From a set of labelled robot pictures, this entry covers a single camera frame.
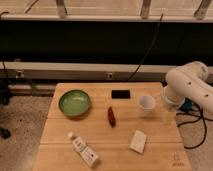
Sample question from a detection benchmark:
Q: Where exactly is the black cable on wall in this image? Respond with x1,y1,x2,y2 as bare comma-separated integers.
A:
127,13,164,82

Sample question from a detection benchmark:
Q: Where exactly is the white rectangular sponge block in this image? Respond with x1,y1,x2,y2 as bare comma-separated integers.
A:
129,130,147,154

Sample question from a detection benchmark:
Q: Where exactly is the dark red small object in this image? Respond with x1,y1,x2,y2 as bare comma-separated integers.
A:
108,107,116,127

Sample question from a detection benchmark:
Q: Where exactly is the grey wall rail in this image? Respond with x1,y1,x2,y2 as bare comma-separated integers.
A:
0,61,213,84

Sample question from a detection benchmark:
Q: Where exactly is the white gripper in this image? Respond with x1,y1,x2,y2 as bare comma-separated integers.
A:
161,86,184,125

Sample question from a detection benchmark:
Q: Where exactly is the white tube with label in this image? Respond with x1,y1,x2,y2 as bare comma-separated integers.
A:
68,132,99,167

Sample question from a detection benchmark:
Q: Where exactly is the black rectangular block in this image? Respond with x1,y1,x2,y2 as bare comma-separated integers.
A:
111,90,130,99

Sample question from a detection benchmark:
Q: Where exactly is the black cable on floor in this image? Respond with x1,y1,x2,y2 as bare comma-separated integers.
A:
175,103,213,150

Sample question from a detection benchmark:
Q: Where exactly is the black object at left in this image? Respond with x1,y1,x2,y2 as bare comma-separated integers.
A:
0,79,12,139

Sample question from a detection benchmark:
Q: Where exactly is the green ceramic bowl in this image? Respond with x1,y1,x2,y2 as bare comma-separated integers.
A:
58,89,91,117

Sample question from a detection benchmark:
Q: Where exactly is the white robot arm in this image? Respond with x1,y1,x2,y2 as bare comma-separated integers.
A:
161,61,213,124

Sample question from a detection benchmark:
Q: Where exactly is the blue box on floor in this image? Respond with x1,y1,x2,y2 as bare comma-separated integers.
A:
180,99,192,113

